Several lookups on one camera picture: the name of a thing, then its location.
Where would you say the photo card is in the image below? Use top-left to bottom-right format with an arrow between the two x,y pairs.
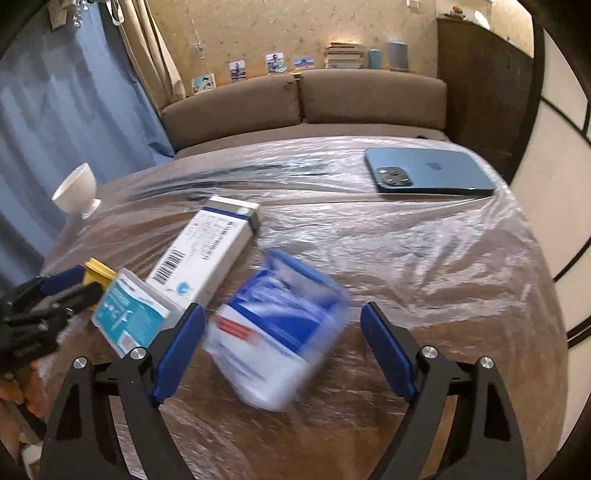
294,56 -> 315,71
191,73 -> 216,95
266,52 -> 287,75
228,59 -> 247,83

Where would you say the leftmost photo card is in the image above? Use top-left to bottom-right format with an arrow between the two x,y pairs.
191,73 -> 216,95

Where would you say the teal dental floss box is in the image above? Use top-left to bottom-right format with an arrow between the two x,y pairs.
91,269 -> 182,358

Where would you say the blue smartphone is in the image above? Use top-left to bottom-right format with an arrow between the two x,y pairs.
365,147 -> 496,197

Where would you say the grey cylinder speaker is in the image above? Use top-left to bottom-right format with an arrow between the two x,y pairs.
387,41 -> 409,72

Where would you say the blue Tempo tissue pack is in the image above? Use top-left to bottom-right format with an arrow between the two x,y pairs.
204,250 -> 349,412

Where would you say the brown sofa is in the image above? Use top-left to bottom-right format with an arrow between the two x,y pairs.
161,69 -> 447,158

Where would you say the dark wooden cabinet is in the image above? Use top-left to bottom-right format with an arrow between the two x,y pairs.
437,16 -> 536,183

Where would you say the white paper screen divider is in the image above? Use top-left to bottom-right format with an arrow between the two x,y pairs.
507,27 -> 591,453

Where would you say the stack of books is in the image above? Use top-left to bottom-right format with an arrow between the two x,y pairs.
325,42 -> 366,69

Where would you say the long white medicine box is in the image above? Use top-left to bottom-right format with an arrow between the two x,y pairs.
146,196 -> 263,309

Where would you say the beige curtain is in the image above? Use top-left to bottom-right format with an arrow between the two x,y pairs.
106,0 -> 185,113

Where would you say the left hand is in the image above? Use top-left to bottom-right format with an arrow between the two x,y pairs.
0,362 -> 49,459

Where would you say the white footed bowl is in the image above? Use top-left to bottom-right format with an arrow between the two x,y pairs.
52,163 -> 101,220

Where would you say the blue curtain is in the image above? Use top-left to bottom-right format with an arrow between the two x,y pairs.
1,3 -> 174,290

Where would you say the small blue cylinder speaker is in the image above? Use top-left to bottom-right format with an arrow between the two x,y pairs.
368,49 -> 382,70

